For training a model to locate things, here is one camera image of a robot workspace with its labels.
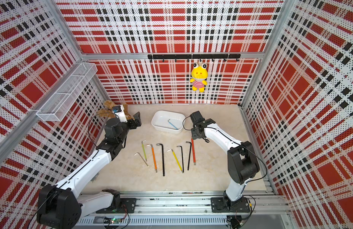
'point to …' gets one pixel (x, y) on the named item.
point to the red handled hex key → (193, 151)
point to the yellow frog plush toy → (199, 75)
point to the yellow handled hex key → (176, 160)
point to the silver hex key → (141, 157)
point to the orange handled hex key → (154, 157)
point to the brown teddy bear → (108, 111)
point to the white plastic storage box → (168, 121)
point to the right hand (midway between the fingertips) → (201, 132)
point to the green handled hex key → (143, 149)
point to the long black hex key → (163, 162)
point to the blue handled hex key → (176, 128)
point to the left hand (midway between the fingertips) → (134, 113)
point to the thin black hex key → (182, 157)
